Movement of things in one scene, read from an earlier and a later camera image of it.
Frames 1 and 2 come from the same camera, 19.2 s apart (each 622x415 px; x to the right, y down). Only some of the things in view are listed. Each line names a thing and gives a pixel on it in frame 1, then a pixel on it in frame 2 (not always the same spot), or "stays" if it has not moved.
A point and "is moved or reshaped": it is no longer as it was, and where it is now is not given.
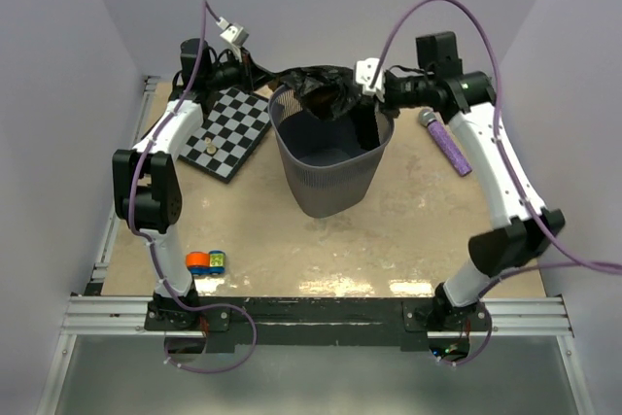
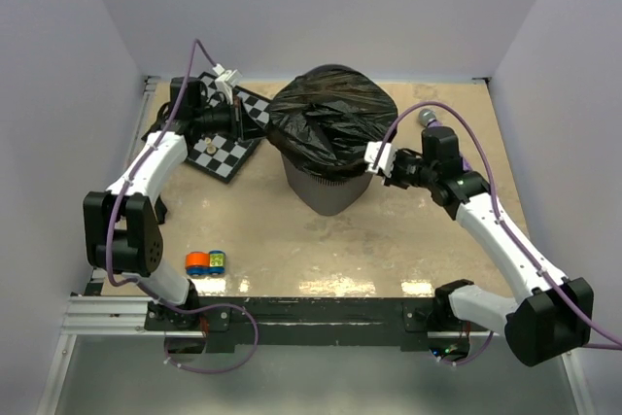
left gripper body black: (247, 84) → (238, 117)
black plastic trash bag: (328, 91) is moved or reshaped
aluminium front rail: (126, 317) stays
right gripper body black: (394, 101) → (407, 170)
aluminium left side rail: (102, 263) stays
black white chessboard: (232, 129) stays
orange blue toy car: (202, 262) stays
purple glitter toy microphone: (429, 119) stays
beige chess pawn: (211, 149) stays
